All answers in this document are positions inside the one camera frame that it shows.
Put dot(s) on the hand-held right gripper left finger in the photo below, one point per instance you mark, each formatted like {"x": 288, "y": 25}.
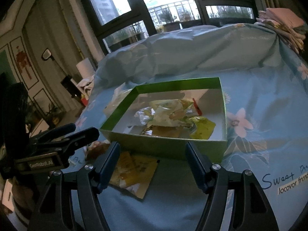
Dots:
{"x": 109, "y": 166}

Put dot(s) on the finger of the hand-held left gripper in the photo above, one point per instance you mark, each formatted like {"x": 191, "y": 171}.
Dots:
{"x": 60, "y": 131}
{"x": 86, "y": 134}

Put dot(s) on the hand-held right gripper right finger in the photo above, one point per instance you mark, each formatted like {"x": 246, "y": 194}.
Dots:
{"x": 196, "y": 166}

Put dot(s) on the yellow brown snack packet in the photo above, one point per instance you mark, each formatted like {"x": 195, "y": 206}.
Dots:
{"x": 97, "y": 150}

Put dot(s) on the beige yellow snack packet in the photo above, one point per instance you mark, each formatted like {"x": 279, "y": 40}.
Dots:
{"x": 137, "y": 170}

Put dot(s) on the green cardboard box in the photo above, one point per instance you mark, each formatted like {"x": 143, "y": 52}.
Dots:
{"x": 163, "y": 146}

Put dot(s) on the person's left forearm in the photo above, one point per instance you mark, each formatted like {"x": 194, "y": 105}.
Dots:
{"x": 21, "y": 195}

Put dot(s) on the potted floor plant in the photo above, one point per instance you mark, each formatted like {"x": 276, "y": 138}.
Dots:
{"x": 55, "y": 114}

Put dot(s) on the yellow green snack packet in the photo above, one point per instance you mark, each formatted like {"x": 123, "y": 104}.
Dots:
{"x": 203, "y": 128}

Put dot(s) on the orange brown snack packet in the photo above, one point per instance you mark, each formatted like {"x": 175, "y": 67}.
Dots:
{"x": 163, "y": 132}

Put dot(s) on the white plastic bag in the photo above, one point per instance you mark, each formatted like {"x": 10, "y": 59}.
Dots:
{"x": 86, "y": 84}

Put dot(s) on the cream crumpled snack wrapper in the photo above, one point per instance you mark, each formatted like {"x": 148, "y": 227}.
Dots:
{"x": 168, "y": 119}

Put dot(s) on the blue floral bedsheet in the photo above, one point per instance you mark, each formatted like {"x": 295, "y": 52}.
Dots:
{"x": 252, "y": 149}

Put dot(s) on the red snack packet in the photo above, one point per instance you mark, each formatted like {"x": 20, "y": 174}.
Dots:
{"x": 197, "y": 106}

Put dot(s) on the silver crumpled wrapper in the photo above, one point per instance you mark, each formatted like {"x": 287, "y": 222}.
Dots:
{"x": 144, "y": 116}

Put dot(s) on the white paper roll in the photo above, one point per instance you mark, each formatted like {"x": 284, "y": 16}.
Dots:
{"x": 85, "y": 67}

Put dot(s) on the beige curtain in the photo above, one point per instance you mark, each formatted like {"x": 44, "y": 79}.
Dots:
{"x": 77, "y": 16}

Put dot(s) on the balcony potted plant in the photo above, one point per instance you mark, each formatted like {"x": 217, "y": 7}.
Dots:
{"x": 167, "y": 19}

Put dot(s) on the balcony railing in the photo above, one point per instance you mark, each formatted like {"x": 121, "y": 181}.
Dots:
{"x": 178, "y": 7}

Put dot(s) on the stack of folded pink cloths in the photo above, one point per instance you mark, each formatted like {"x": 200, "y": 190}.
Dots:
{"x": 281, "y": 21}

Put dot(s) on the red wall ornament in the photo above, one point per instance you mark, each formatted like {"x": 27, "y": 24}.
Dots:
{"x": 22, "y": 59}

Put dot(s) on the wall switch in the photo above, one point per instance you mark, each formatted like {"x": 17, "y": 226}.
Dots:
{"x": 47, "y": 54}

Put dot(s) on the dark window frame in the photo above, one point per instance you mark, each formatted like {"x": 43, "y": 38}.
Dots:
{"x": 144, "y": 2}

